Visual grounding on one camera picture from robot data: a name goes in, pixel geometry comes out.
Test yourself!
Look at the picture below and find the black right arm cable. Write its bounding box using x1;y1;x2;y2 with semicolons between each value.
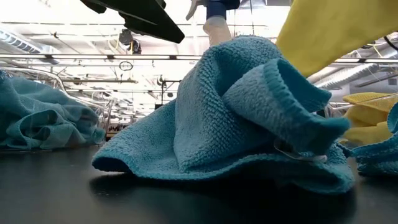
382;35;398;52

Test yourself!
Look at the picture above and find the yellow microfiber towel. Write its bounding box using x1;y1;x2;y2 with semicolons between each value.
275;0;398;78
340;91;398;147

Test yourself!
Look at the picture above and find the clear plastic basket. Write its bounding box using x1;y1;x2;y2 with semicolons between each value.
0;67;114;147
323;91;398;149

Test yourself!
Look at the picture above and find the blue microfiber towel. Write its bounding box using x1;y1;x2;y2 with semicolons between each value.
91;35;355;195
0;70;106;151
351;102;398;177

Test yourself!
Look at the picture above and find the grey spray bottle blue head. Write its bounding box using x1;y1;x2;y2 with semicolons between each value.
185;0;241;47

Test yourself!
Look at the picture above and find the long horizontal light bar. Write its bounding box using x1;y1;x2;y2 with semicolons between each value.
0;52;398;65

